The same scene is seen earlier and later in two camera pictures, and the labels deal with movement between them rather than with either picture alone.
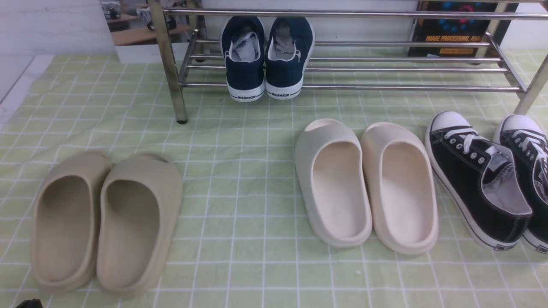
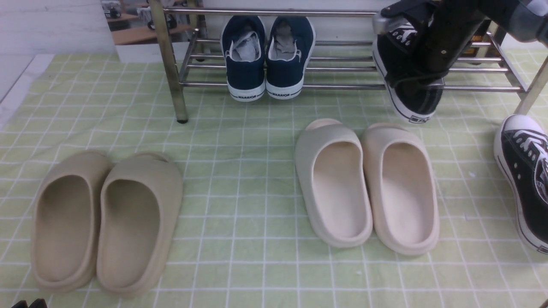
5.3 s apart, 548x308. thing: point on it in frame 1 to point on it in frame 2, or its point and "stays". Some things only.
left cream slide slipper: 330,167 stays
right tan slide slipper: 140,198 stays
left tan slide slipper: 65,229 stays
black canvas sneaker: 478,182 to 417,93
